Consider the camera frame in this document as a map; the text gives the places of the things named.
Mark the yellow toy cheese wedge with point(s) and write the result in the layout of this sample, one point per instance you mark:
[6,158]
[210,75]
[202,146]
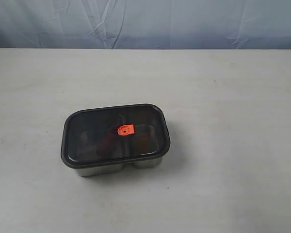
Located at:
[141,144]

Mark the red toy sausage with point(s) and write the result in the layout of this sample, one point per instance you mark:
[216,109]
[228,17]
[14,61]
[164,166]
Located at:
[107,146]

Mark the smoky transparent lunchbox lid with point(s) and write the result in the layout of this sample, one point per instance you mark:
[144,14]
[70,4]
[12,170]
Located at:
[84,129]

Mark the stainless steel lunchbox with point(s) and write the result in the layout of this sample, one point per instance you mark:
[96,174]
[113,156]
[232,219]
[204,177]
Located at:
[109,169]

